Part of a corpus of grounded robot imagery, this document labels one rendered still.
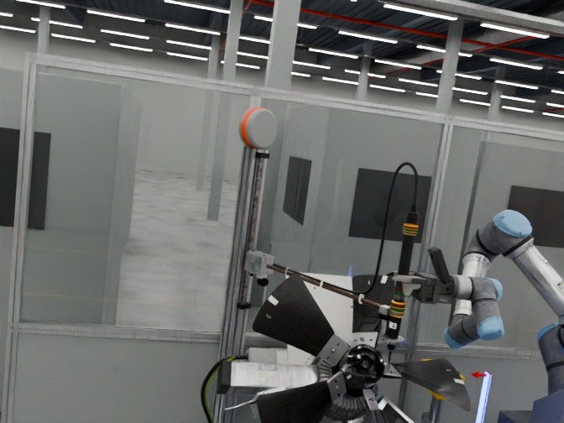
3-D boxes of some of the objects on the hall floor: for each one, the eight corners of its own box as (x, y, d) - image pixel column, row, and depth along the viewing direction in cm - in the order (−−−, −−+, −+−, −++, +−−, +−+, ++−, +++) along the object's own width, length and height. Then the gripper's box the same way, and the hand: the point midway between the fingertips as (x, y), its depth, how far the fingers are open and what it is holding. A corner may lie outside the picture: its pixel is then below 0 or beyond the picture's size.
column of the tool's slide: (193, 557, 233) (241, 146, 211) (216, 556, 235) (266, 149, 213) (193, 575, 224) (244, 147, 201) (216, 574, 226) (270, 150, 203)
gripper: (458, 308, 161) (393, 303, 156) (441, 296, 172) (378, 291, 168) (463, 280, 160) (398, 274, 155) (445, 270, 171) (383, 264, 167)
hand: (394, 274), depth 161 cm, fingers closed on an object, 4 cm apart
